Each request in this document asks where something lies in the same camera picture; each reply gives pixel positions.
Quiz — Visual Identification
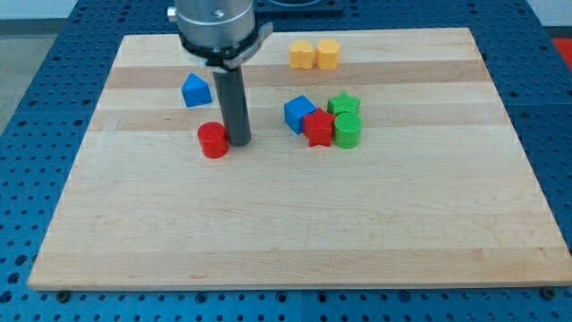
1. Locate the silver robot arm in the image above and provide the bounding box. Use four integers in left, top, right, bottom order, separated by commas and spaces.
166, 0, 273, 72

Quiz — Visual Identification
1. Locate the red star block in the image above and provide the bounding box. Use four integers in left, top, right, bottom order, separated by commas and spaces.
303, 107, 336, 147

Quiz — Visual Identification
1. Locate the green star block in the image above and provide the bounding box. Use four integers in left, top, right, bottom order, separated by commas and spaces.
327, 91, 361, 114

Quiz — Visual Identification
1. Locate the blue cube block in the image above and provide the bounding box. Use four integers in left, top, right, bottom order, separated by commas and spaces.
284, 96, 316, 134

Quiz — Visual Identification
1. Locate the green cylinder block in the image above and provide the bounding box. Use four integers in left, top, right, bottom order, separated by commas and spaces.
333, 112, 362, 149

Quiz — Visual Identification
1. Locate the red cylinder block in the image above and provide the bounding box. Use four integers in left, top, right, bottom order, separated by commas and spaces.
198, 122, 229, 158

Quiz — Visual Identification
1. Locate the wooden board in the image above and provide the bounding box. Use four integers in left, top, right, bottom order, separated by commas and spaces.
28, 28, 571, 291

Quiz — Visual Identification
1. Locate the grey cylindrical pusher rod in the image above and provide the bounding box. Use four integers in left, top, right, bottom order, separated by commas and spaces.
213, 67, 251, 147

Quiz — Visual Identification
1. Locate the yellow heart block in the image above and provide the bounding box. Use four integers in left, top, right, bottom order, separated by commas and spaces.
289, 39, 315, 70

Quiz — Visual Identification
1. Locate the blue triangular block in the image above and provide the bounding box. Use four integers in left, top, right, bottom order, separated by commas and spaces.
181, 73, 213, 107

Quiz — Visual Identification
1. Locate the yellow hexagon block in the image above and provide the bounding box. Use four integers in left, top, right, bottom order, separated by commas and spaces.
315, 38, 341, 71

